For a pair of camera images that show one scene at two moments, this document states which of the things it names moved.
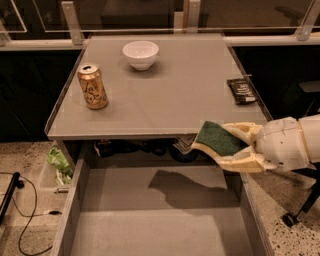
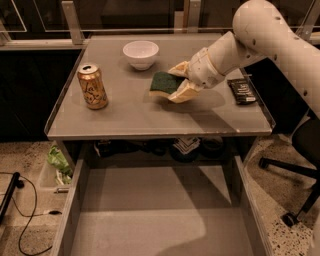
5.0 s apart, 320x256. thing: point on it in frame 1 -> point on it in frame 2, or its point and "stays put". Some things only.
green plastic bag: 56,158 stays put
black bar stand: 15,182 stays put
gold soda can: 92,86 stays put
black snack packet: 242,90 stays put
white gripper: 282,142 -> 204,69
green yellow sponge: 217,141 -> 165,82
